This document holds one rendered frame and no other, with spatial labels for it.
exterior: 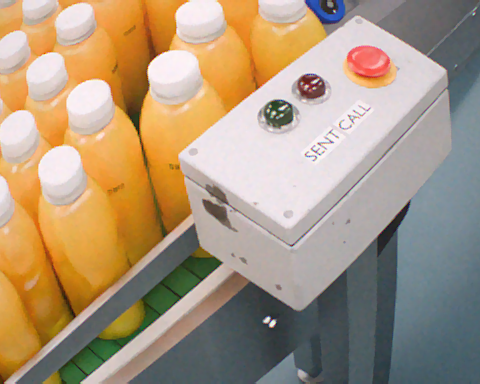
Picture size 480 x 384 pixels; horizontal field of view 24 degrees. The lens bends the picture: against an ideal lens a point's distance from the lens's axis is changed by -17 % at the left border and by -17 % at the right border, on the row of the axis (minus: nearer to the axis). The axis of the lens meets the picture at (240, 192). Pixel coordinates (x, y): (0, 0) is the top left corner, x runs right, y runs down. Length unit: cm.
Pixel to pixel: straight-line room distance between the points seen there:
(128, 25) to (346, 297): 31
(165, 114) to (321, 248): 17
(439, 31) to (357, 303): 41
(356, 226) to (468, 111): 153
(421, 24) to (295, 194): 51
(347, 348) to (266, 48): 28
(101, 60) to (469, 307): 119
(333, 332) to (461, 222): 115
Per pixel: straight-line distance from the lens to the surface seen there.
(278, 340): 116
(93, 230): 92
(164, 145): 97
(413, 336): 207
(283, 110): 87
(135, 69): 115
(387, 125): 88
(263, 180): 85
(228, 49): 101
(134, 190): 100
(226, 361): 111
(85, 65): 105
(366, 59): 91
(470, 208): 224
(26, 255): 93
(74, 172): 90
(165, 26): 113
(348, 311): 105
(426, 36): 132
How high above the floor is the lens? 174
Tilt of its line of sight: 49 degrees down
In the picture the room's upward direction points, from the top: 11 degrees counter-clockwise
